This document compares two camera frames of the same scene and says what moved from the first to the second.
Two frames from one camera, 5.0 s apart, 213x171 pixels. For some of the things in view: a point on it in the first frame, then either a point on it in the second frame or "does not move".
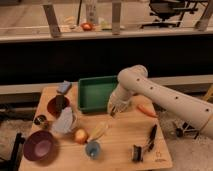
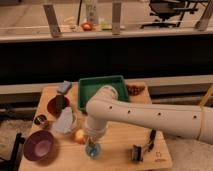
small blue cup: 93,149 does not move
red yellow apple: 80,135 does not move
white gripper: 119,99 -> 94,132
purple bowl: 39,145 does not move
